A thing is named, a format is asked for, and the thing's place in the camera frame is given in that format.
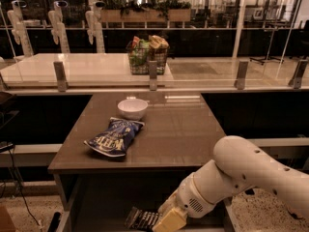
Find wire basket of snacks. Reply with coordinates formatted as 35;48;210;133
126;35;169;74

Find wooden planter with plants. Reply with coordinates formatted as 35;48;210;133
95;0;191;27

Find metal glass clamp left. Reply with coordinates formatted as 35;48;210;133
53;61;68;92

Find white robot arm middle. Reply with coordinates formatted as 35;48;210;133
48;1;70;53

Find blue chip bag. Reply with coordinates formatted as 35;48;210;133
84;117;144;158

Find black cable on floor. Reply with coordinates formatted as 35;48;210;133
0;148;44;230

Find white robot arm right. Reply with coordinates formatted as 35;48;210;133
85;1;105;53

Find metal glass clamp centre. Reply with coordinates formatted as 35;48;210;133
149;61;157;91

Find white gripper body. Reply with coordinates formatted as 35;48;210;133
158;173;215;218

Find metal glass clamp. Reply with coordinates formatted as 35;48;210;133
149;61;157;91
288;60;308;89
53;61;68;92
234;61;248;90

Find white ceramic bowl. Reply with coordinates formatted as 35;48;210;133
118;99;148;121

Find dark equipment at left edge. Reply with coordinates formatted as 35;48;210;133
0;91;18;153

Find black rxbar chocolate bar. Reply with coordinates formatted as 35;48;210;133
125;207;161;232

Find metal glass clamp far right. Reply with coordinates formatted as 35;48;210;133
288;60;308;89

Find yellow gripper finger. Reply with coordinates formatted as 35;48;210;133
153;207;187;232

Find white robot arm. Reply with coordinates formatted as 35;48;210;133
158;136;309;218

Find brown drawer cabinet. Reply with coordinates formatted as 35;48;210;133
47;92;245;232

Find open top drawer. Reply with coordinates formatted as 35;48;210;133
55;171;240;232

